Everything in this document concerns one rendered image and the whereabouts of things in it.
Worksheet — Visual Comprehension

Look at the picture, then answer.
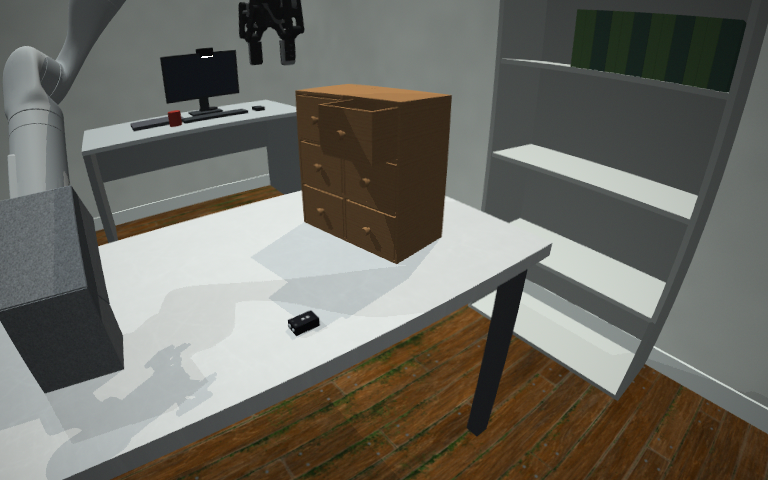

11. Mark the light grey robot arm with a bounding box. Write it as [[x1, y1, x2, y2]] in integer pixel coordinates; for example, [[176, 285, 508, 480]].
[[3, 0, 126, 198]]

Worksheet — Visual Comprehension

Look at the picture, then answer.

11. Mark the brown wooden chest of drawers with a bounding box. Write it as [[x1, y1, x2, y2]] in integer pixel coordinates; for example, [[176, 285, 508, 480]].
[[295, 84, 452, 264]]

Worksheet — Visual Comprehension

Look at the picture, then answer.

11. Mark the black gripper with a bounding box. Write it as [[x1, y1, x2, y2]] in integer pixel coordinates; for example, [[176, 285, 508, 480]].
[[239, 0, 304, 65]]

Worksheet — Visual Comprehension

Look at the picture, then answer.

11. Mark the brown wooden drawer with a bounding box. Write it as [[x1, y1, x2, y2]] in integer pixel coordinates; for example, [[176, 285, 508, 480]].
[[304, 184, 345, 238], [346, 199, 396, 260], [297, 94, 340, 142], [301, 141, 343, 194], [319, 99, 398, 167], [345, 160, 397, 213]]

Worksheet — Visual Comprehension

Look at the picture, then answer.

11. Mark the black 9v battery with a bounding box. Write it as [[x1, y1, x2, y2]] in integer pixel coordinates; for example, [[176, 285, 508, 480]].
[[288, 310, 320, 336]]

